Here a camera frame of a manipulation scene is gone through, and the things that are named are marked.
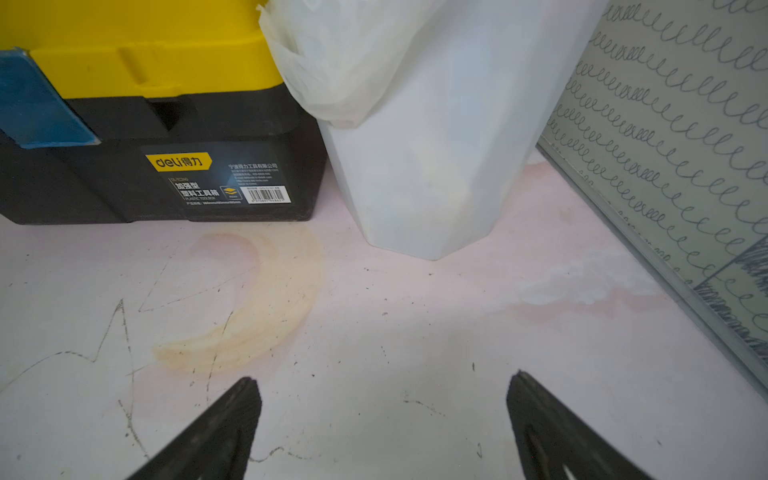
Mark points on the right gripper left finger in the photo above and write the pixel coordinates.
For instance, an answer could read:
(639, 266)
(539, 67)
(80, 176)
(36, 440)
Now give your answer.
(217, 444)

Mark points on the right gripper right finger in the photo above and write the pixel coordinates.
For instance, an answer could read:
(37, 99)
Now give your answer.
(554, 443)

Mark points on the yellow black toolbox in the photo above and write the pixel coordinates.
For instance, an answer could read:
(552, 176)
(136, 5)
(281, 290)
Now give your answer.
(125, 111)

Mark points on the white trash bin with bag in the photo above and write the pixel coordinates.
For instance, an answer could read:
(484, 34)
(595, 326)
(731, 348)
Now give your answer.
(428, 109)

